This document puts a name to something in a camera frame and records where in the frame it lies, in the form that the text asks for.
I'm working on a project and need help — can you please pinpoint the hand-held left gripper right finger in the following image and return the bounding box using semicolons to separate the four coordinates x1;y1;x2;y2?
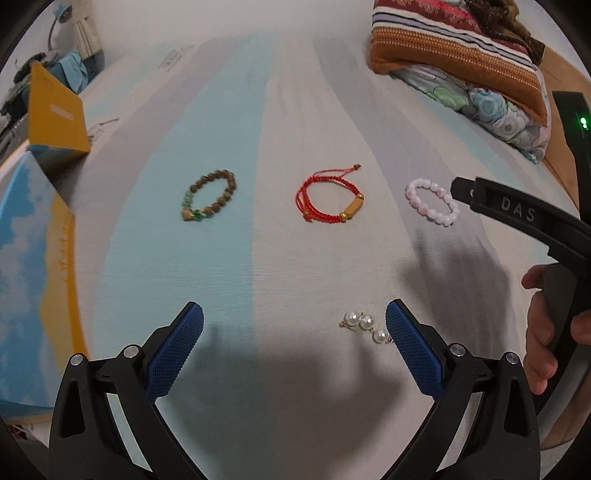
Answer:
385;299;541;480

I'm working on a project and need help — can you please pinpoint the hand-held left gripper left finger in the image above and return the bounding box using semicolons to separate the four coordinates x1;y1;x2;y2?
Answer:
48;301;206;480

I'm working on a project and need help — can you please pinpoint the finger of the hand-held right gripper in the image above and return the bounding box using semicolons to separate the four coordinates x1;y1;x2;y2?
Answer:
450;176;482;212

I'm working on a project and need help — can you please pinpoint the pink bead bracelet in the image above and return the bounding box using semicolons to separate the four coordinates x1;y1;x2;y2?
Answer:
405;178;461;228

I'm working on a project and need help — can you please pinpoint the white pearl bracelet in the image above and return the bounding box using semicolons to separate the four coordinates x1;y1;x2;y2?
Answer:
339;311;393;344

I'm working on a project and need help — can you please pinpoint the red string bracelet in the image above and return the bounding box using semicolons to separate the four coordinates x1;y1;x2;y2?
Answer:
294;164;365;223

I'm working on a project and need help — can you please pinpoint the blue and yellow cardboard box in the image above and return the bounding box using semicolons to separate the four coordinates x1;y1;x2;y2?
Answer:
0;62;93;423

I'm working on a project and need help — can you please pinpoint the brown wooden bead bracelet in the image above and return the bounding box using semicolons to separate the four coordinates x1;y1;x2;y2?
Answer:
179;169;237;222

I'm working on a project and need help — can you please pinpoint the person's right hand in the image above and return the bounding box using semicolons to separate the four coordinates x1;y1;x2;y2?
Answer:
522;264;591;396

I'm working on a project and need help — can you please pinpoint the floral quilt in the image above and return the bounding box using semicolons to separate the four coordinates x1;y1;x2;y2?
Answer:
392;62;552;164

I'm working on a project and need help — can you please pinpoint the striped bed sheet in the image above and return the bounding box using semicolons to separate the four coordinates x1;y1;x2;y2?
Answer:
46;32;583;480

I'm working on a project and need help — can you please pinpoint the striped orange pillow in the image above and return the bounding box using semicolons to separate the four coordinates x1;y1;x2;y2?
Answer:
369;0;548;125

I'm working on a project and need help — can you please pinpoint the brown fuzzy blanket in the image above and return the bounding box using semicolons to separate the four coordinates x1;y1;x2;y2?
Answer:
480;0;546;63

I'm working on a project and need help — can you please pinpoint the light blue cloth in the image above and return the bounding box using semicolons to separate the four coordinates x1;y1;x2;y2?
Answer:
48;50;95;95

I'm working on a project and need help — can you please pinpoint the pile of dark bags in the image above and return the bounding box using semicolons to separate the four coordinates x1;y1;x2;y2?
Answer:
0;53;47;116

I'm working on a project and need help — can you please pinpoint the beige curtain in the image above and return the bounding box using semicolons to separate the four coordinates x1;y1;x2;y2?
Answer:
74;18;105;58

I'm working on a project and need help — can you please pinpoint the blue desk lamp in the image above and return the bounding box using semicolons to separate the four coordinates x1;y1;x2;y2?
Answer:
46;4;75;49

